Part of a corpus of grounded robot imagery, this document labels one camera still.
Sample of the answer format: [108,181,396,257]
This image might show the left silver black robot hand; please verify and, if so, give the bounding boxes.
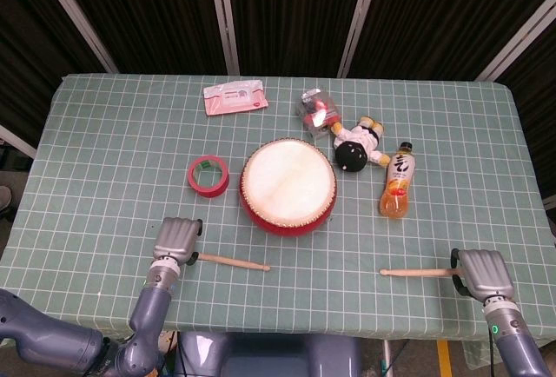
[152,216,204,266]

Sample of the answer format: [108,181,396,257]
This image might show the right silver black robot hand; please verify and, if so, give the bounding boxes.
[450,248,517,303]

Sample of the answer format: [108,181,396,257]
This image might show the wooden drumstick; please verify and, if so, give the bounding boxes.
[195,253,271,273]
[379,267,462,277]

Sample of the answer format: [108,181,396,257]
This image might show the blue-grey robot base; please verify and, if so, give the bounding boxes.
[173,331,364,377]

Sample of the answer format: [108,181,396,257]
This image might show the red and white drum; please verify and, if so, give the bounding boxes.
[238,136,339,238]

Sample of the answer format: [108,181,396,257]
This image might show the red tape roll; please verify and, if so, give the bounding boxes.
[187,155,230,199]

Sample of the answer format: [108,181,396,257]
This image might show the green checked tablecloth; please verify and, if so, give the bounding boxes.
[0,73,556,347]

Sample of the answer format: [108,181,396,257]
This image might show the orange drink bottle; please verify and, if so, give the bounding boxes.
[379,141,413,220]

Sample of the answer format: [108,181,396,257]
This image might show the white table leg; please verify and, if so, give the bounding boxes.
[381,337,394,377]

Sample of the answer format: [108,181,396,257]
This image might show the pink wet wipes pack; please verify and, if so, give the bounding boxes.
[202,78,269,117]

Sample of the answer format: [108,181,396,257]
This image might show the black-haired plush doll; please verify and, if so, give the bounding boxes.
[332,116,391,174]

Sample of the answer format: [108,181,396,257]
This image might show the clear plastic toy box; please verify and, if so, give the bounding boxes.
[295,88,342,139]

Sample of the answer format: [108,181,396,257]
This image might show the dark brown curtain panel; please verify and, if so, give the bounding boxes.
[347,0,556,79]
[225,0,370,77]
[494,24,556,195]
[51,0,229,75]
[0,0,108,143]

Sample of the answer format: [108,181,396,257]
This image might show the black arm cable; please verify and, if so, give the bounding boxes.
[487,328,497,377]

